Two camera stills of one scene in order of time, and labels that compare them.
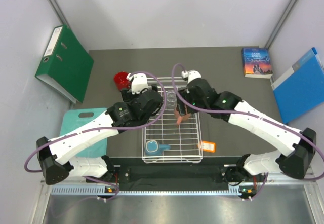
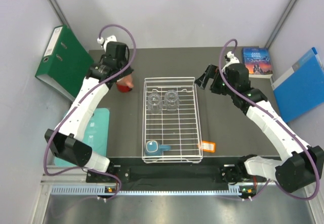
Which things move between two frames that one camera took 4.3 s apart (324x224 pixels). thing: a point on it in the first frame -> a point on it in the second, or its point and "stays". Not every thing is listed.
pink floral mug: x=180 y=118 -> x=126 y=81
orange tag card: x=208 y=146 stays
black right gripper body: x=186 y=93 -> x=225 y=90
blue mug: x=153 y=148 stays
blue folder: x=301 y=89 stays
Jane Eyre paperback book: x=256 y=62 stays
